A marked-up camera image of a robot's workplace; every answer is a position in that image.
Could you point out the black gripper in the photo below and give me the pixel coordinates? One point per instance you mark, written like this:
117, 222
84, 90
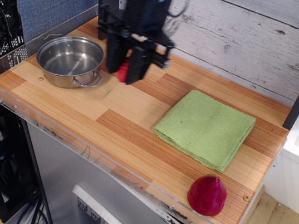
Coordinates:
140, 30

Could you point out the stainless steel pot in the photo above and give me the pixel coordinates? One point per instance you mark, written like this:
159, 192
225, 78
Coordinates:
71, 62

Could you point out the green folded towel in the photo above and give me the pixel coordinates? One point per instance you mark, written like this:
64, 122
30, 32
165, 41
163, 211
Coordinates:
205, 129

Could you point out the red handled metal fork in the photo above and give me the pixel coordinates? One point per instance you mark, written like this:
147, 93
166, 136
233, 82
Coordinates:
123, 69

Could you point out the stainless steel toy fridge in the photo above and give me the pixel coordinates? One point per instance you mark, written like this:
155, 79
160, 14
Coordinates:
79, 192

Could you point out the red plastic strawberry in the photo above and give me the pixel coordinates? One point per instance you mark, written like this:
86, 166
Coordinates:
207, 195

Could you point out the clear acrylic table guard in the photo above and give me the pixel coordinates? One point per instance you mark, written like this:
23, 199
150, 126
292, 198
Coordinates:
111, 127

